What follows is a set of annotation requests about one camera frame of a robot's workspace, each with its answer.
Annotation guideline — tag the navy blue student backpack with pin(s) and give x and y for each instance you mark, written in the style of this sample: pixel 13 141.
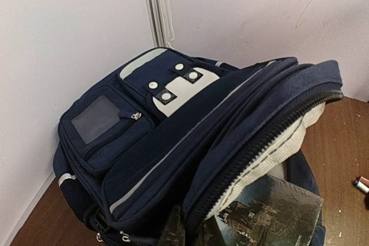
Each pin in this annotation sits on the navy blue student backpack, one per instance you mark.
pixel 165 142

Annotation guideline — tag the blue Wuthering Heights book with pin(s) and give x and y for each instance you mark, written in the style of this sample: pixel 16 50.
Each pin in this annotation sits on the blue Wuthering Heights book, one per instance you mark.
pixel 270 211

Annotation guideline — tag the blue capped white marker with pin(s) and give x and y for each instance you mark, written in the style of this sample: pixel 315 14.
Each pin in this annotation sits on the blue capped white marker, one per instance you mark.
pixel 361 186

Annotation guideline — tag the brown capped white marker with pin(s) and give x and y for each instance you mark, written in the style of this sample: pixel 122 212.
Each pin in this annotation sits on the brown capped white marker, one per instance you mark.
pixel 363 180

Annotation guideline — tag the right aluminium frame post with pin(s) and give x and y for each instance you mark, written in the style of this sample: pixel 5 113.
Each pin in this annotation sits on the right aluminium frame post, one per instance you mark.
pixel 161 22

